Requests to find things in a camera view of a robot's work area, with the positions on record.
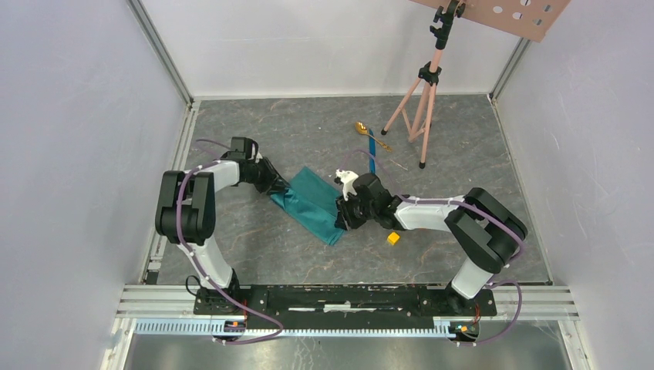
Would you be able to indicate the gold metal spoon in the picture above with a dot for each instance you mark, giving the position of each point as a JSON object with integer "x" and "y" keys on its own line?
{"x": 362, "y": 129}

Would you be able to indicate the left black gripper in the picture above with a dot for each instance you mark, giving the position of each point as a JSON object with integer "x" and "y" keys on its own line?
{"x": 274, "y": 181}

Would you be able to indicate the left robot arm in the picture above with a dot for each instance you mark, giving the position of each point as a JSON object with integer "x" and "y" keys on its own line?
{"x": 186, "y": 210}

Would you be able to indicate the pink perforated board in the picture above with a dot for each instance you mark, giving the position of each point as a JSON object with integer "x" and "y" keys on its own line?
{"x": 526, "y": 19}

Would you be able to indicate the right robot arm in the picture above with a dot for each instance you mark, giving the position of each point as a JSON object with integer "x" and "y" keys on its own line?
{"x": 490, "y": 235}

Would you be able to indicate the yellow small cube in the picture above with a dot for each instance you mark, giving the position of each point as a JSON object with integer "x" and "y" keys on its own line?
{"x": 393, "y": 238}

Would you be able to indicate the pink tripod stand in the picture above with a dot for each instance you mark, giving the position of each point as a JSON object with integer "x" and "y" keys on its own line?
{"x": 428, "y": 77}

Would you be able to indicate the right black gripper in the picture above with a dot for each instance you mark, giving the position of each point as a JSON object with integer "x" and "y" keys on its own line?
{"x": 344, "y": 220}

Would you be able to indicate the teal cloth napkin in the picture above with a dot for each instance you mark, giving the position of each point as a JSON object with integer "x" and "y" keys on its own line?
{"x": 311, "y": 201}

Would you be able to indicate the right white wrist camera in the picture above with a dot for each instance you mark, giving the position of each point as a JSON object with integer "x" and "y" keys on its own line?
{"x": 347, "y": 178}

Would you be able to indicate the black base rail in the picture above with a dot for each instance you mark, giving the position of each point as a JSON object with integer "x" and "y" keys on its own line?
{"x": 356, "y": 309}

